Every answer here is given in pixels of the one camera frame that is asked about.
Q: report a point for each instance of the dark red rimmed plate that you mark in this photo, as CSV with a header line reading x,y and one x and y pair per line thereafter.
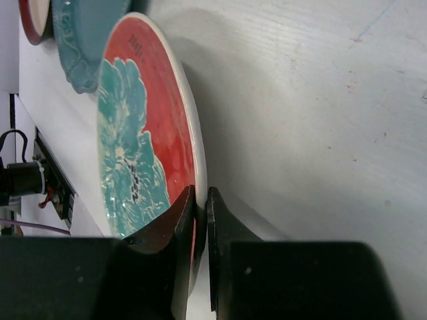
x,y
37,21

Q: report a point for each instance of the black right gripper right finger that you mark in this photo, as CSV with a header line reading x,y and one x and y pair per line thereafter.
x,y
251,278

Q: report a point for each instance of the red plate with teal flower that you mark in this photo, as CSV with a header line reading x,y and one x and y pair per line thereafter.
x,y
150,145

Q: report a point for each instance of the teal scalloped plate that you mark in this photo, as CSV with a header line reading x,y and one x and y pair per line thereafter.
x,y
81,30

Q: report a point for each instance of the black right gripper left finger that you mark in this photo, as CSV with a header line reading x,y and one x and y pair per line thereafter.
x,y
144,276

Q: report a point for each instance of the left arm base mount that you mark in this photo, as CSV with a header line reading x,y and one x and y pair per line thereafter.
x,y
41,175

